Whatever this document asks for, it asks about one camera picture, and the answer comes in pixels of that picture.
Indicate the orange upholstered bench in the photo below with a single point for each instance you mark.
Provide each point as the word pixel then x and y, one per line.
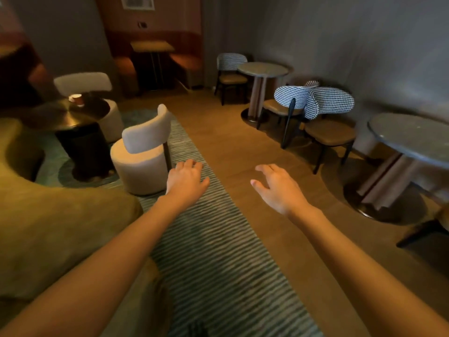
pixel 186 61

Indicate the wall switch plate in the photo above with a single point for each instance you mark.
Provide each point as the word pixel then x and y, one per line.
pixel 142 25

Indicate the green curved sofa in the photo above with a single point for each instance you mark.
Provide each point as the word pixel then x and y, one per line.
pixel 52 224

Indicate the houndstooth back dining chair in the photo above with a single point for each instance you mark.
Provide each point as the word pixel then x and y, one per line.
pixel 431 224
pixel 291 96
pixel 329 101

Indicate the white boucle armchair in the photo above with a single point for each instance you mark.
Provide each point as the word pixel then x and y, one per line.
pixel 84 82
pixel 144 164

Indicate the person's right forearm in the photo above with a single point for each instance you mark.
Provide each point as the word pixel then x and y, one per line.
pixel 368 277

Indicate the person's left hand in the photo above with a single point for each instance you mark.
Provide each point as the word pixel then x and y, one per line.
pixel 186 186

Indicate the wooden square table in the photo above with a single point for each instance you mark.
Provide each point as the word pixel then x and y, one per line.
pixel 152 46

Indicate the framed wall picture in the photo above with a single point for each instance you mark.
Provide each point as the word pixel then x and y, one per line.
pixel 137 2

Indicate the person's left forearm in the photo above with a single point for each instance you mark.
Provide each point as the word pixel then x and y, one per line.
pixel 98 277

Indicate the striped blue-green rug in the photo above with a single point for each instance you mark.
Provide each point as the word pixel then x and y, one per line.
pixel 224 270

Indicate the person's right hand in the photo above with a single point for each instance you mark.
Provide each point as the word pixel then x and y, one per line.
pixel 284 193

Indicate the round brass coffee table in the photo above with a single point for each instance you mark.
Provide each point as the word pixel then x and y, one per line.
pixel 77 119

